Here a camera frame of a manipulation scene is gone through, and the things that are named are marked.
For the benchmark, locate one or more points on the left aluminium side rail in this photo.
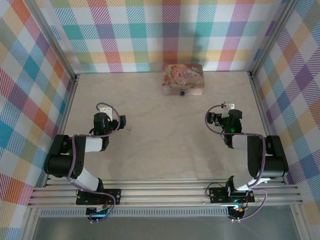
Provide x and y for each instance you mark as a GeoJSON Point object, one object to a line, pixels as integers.
{"type": "Point", "coordinates": [67, 110]}

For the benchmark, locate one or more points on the pink decorated tin box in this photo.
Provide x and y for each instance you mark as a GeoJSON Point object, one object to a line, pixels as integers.
{"type": "Point", "coordinates": [183, 75]}

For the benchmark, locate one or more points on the right aluminium frame post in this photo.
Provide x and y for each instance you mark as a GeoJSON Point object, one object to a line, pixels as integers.
{"type": "Point", "coordinates": [272, 37]}

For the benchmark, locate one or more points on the left aluminium frame post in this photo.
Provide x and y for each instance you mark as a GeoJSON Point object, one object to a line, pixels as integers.
{"type": "Point", "coordinates": [50, 37]}

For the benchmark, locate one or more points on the aluminium frame post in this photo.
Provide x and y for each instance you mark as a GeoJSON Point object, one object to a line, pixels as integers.
{"type": "Point", "coordinates": [50, 37]}
{"type": "Point", "coordinates": [272, 37]}

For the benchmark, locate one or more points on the aluminium cross rail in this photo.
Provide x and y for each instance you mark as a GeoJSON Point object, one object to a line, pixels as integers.
{"type": "Point", "coordinates": [162, 192]}

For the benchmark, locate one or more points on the controller circuit board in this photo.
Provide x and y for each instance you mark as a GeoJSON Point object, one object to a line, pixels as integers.
{"type": "Point", "coordinates": [237, 211]}
{"type": "Point", "coordinates": [96, 212]}

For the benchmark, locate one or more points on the right aluminium side rail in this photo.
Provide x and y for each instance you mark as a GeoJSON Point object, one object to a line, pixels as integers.
{"type": "Point", "coordinates": [262, 110]}

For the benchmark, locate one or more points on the aluminium side rail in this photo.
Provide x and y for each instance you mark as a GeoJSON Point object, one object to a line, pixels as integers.
{"type": "Point", "coordinates": [262, 110]}
{"type": "Point", "coordinates": [67, 110]}

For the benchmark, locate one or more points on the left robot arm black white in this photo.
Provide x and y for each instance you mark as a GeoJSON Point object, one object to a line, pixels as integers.
{"type": "Point", "coordinates": [58, 165]}

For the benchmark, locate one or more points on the right controller circuit board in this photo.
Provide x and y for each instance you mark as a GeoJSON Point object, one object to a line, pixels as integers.
{"type": "Point", "coordinates": [237, 211]}

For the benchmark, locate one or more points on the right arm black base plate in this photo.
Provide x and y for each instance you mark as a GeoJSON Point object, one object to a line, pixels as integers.
{"type": "Point", "coordinates": [217, 196]}

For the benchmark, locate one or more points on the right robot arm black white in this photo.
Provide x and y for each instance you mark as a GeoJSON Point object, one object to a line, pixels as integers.
{"type": "Point", "coordinates": [272, 165]}

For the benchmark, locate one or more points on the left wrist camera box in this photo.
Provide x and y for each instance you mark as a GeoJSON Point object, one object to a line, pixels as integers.
{"type": "Point", "coordinates": [104, 110]}

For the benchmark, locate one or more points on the left controller circuit board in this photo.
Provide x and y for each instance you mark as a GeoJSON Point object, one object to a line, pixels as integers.
{"type": "Point", "coordinates": [96, 212]}

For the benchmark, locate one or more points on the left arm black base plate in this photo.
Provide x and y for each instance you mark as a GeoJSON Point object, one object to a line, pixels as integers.
{"type": "Point", "coordinates": [112, 196]}

